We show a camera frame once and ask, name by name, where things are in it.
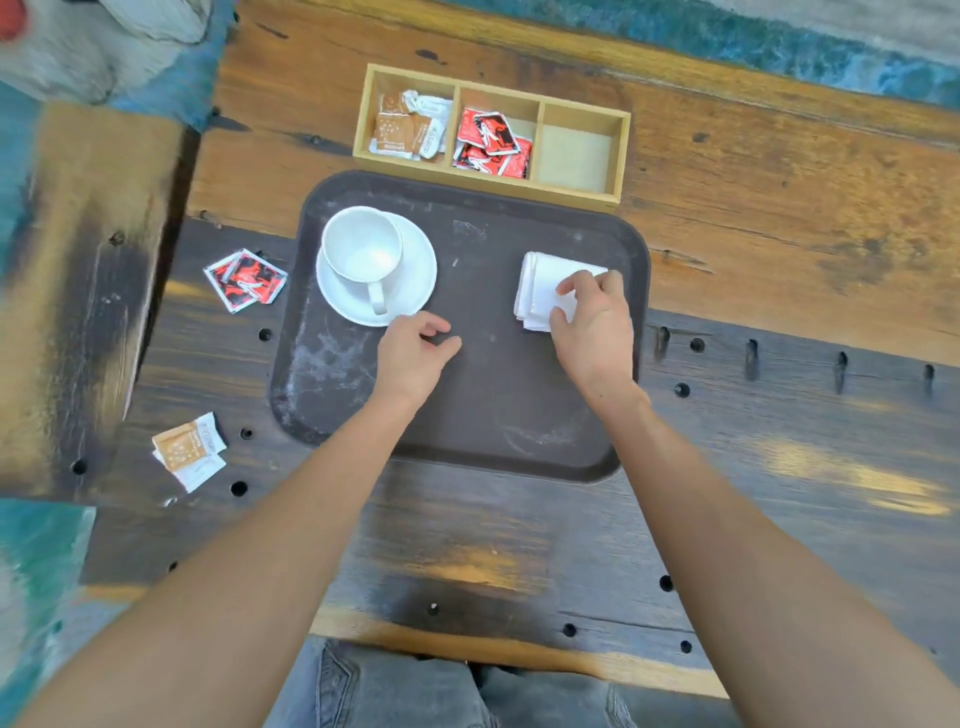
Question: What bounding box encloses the person's left hand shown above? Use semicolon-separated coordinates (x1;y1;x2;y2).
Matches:
371;310;464;414

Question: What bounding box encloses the person's right hand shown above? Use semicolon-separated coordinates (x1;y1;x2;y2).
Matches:
548;269;650;410

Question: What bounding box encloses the white cloth napkin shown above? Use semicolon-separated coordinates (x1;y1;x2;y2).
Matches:
512;251;610;334

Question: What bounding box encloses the white saucer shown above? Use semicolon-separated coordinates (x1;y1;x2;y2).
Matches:
315;212;439;329

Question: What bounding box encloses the dark brown tray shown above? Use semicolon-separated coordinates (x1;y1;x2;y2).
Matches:
268;170;652;485

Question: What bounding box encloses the white ceramic cup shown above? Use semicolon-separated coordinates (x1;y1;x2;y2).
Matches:
320;206;405;317

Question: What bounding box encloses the person's left forearm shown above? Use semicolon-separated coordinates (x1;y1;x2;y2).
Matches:
14;382;418;728

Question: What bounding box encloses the person's right forearm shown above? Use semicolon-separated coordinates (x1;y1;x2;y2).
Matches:
596;386;960;728

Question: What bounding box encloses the wooden three-compartment box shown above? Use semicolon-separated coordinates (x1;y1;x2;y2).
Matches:
352;62;633;210

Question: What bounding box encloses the burnt wooden bench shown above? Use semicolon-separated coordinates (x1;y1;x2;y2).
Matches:
0;102;200;502

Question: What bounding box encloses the white stone block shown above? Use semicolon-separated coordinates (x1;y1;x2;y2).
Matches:
97;0;214;44

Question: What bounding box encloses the flat grey stone base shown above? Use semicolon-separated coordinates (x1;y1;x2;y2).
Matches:
0;0;219;106

